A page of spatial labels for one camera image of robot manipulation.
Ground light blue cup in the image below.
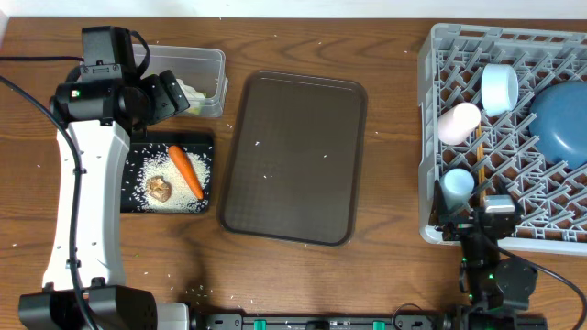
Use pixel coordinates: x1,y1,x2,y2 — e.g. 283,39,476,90
439,169,475,210

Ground white tissue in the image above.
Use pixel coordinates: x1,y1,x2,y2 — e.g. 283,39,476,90
177,79,206,116

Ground orange carrot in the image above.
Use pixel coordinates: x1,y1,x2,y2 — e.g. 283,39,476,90
168,146,204,200

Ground pink cup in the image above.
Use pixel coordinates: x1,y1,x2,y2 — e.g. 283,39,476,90
437,103,481,146

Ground brown food scrap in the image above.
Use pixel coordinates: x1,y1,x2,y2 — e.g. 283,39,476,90
145,176,172,203

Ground large blue plate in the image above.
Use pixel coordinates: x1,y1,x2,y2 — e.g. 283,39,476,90
529,81,586,170

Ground small light blue bowl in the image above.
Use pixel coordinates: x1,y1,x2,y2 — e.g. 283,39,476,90
481,64,519,117

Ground white rice pile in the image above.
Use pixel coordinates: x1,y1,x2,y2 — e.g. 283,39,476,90
121,148,212,214

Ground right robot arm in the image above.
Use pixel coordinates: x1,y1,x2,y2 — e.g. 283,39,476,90
429,181,537,329

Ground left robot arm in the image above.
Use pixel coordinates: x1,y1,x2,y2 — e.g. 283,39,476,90
18,26,191,329

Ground grey dishwasher rack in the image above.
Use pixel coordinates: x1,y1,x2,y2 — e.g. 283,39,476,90
417,23,586,256

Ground clear plastic bin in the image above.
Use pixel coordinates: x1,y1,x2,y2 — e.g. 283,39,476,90
141,45,228,117

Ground black plastic tray bin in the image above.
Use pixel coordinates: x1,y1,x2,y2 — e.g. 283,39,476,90
120,132,214,213

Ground dark brown serving tray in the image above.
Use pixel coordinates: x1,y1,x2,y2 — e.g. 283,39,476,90
217,71,367,247

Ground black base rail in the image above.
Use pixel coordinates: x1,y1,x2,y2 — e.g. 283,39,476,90
187,304,549,330

